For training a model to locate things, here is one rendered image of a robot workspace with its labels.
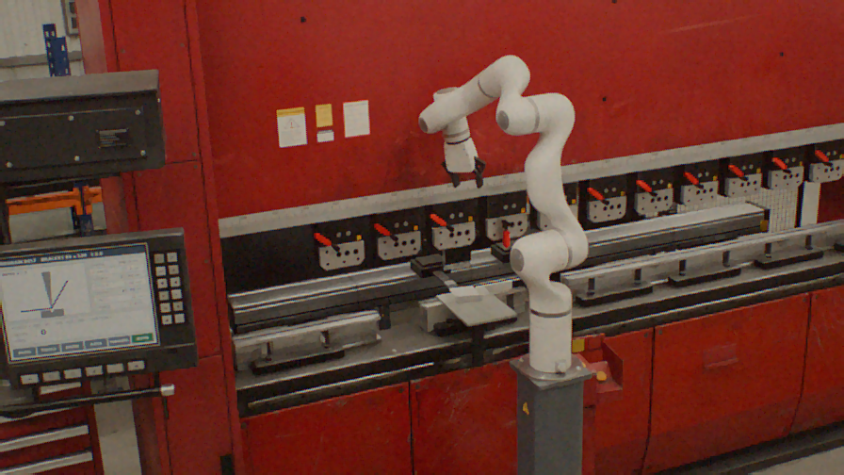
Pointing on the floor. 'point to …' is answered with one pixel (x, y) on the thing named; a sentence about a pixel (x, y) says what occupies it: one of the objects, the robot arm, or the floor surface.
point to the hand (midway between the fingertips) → (468, 184)
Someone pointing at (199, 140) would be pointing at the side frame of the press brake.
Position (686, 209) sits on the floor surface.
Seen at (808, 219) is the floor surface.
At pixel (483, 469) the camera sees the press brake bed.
